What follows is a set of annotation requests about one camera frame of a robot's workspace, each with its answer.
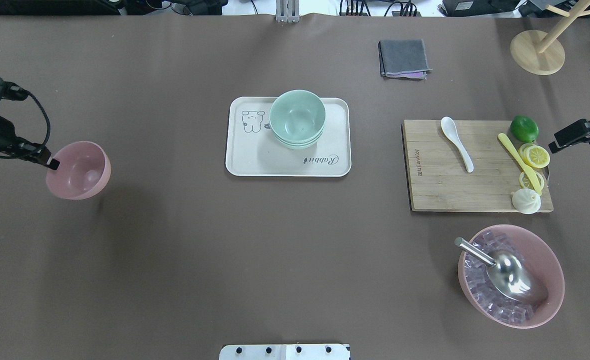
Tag small pink bowl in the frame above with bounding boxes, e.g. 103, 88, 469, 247
46, 141, 112, 200

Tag white ceramic spoon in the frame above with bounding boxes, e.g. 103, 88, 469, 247
440, 116, 474, 173

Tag large pink ice bowl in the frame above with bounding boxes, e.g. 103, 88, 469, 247
457, 224, 565, 330

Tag lemon slice near lime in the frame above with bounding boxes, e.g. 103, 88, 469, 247
517, 143, 550, 169

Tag green lime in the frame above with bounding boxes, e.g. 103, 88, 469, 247
509, 115, 539, 142

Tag yellow plastic knife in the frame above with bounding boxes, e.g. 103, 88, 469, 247
497, 133, 542, 196

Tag lemon slice near bun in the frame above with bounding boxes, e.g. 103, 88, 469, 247
519, 171, 546, 191

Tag wooden cup tree stand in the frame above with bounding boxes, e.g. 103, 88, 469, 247
510, 0, 590, 76

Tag white steamed bun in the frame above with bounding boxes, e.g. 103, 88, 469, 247
511, 188, 541, 215

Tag bamboo cutting board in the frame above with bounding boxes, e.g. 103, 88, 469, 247
402, 119, 554, 214

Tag metal ice scoop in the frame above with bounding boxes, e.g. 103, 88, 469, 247
454, 237, 548, 305

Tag purple cloth under grey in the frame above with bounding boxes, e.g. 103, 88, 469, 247
399, 71, 427, 80

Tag cream rabbit tray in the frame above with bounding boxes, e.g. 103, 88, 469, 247
225, 96, 352, 177

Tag grey folded cloth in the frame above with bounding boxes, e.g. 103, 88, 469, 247
378, 39, 432, 79

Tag green stacked bowls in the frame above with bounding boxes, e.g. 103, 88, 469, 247
269, 89, 326, 150

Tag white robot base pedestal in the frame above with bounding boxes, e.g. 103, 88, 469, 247
219, 343, 351, 360

